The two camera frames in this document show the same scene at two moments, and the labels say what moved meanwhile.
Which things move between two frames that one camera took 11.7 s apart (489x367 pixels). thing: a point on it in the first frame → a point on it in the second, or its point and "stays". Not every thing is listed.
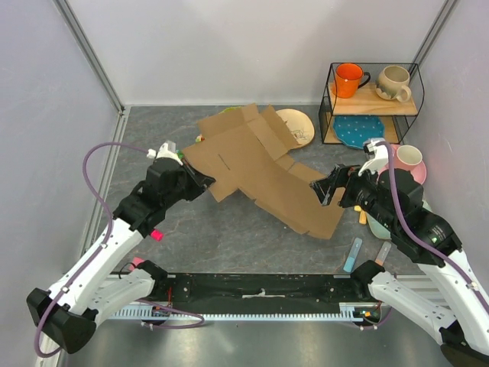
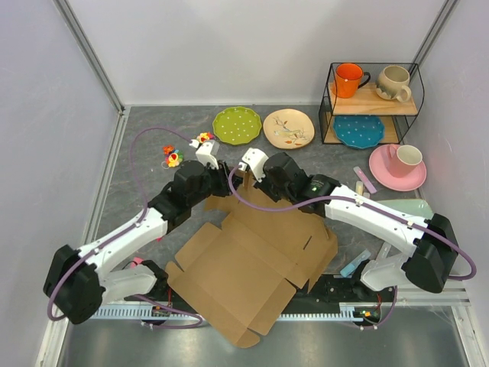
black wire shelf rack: x=370 y=102 stays
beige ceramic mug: x=392 y=83 stays
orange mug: x=347 y=79 stays
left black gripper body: x=187 y=188 → x=215 y=183
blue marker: x=352 y=254 → x=347 y=271
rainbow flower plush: x=199 y=138 stays
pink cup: x=406 y=157 stays
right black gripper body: x=361 y=190 → x=276 y=193
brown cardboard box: x=246 y=151 → x=245 y=265
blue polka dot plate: x=354 y=131 stays
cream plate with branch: x=300 y=124 stays
